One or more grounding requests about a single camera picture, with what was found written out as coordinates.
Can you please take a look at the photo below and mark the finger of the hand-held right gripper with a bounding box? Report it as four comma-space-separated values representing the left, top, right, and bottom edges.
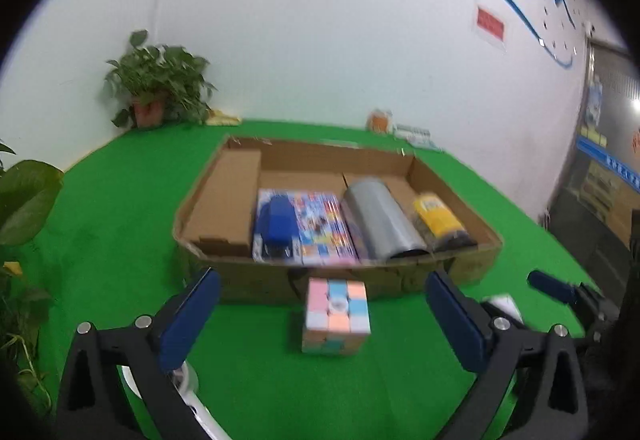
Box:
527, 270, 603, 321

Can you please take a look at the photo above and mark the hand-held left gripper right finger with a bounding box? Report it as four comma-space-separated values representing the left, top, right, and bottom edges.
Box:
425, 270, 589, 440

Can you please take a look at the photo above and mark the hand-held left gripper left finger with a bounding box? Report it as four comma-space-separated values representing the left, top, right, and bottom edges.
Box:
55, 267, 222, 440

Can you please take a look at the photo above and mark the white spray bottle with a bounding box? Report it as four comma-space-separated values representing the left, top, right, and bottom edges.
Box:
482, 294, 526, 325

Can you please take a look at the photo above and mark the yellow jar with black lid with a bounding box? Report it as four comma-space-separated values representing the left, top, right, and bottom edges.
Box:
412, 191, 473, 253

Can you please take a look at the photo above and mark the pastel puzzle cube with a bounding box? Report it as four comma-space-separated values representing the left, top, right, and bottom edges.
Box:
301, 277, 372, 357

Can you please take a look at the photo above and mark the cardboard box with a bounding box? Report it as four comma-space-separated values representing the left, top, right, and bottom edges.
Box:
172, 136, 503, 305

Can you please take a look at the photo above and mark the silver metal can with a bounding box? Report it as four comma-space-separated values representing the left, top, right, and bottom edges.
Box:
341, 177, 430, 263

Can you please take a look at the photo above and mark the blue stapler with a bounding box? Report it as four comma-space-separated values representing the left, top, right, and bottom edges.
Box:
252, 192, 302, 263

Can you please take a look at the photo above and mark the white flat gadget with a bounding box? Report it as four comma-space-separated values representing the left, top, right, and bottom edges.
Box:
117, 360, 231, 440

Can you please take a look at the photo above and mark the notice board with blue posters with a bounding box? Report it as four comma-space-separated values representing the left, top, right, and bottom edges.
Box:
542, 34, 640, 271

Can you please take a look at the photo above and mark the colourful printed flat box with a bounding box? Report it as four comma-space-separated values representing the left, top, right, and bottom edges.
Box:
252, 190, 361, 265

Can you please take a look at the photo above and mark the white label box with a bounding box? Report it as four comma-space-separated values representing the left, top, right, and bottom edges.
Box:
392, 122, 444, 152

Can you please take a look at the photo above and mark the large-leaf green plant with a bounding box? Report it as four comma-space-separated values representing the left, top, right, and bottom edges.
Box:
0, 140, 66, 421

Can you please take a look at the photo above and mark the yellow packet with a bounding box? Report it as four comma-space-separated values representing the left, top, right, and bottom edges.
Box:
206, 108, 242, 127

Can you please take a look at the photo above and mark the orange and white card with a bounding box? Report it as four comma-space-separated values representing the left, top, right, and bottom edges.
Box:
367, 108, 394, 135

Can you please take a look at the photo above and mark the potted green plant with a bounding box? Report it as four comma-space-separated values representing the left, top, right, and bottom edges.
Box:
102, 30, 218, 129

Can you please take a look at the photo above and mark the red wall sign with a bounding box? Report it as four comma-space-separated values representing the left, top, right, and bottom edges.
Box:
472, 4, 509, 44

